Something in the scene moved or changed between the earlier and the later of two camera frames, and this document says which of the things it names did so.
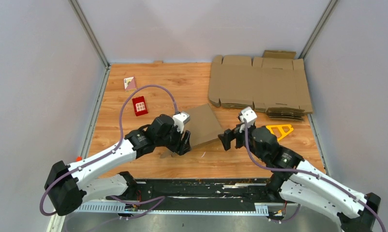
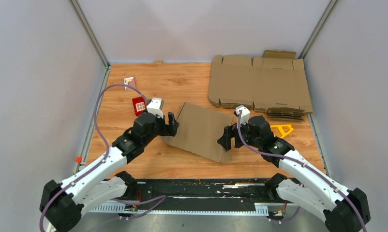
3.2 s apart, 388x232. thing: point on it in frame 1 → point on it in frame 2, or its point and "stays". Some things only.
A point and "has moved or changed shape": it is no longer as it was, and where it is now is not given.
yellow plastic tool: (283, 133) stays
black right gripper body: (240, 137) stays
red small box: (140, 106) stays
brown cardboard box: (203, 125) has moved or changed shape
